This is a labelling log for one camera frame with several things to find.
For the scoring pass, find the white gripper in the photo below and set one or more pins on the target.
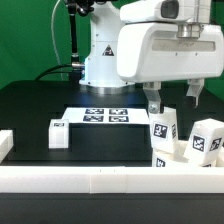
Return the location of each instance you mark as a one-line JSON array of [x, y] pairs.
[[164, 40]]

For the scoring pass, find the white round stool seat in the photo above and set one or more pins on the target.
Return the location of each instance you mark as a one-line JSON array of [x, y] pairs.
[[165, 159]]

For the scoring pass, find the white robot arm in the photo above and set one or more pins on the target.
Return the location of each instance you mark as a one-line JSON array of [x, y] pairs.
[[101, 64]]

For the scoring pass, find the white marker sheet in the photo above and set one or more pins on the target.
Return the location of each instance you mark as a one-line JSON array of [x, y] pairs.
[[106, 115]]

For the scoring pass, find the white left fence bar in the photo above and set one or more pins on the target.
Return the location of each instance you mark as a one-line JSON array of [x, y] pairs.
[[6, 143]]

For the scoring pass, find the white front fence bar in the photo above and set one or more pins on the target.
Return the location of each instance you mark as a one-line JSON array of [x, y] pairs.
[[98, 180]]

